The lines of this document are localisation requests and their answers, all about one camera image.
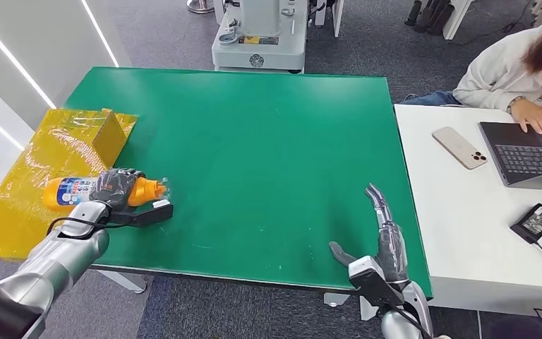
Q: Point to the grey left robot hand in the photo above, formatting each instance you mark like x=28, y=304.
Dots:
x=114, y=189

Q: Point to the orange labelled bottle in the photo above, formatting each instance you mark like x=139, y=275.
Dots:
x=67, y=193

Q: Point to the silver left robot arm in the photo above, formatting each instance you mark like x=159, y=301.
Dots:
x=46, y=266

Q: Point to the yellow taped cardboard box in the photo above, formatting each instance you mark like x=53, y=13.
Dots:
x=32, y=154

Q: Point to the white table foot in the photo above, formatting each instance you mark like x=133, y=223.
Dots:
x=123, y=282
x=335, y=300

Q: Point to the round metal stanchion base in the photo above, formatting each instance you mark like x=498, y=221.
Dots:
x=201, y=5

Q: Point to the white machine base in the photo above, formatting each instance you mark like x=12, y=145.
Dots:
x=261, y=47

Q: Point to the beige smartphone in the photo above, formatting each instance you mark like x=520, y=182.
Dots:
x=459, y=148

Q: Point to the black shoes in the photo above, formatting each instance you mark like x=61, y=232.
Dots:
x=430, y=16

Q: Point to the white desk panel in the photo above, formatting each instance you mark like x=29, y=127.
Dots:
x=458, y=16

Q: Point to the person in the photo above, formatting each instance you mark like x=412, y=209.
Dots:
x=500, y=70

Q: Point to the dark grey laptop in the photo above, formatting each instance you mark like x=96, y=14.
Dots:
x=528, y=156

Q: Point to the black power adapter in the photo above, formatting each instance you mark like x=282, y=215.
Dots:
x=535, y=223

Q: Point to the person's hand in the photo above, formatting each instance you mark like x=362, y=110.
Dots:
x=535, y=113

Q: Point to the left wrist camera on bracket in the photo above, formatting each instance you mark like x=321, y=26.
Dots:
x=152, y=213

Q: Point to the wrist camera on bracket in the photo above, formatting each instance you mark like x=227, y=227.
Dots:
x=369, y=280
x=152, y=213

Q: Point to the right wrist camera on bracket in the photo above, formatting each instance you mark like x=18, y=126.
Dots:
x=369, y=280

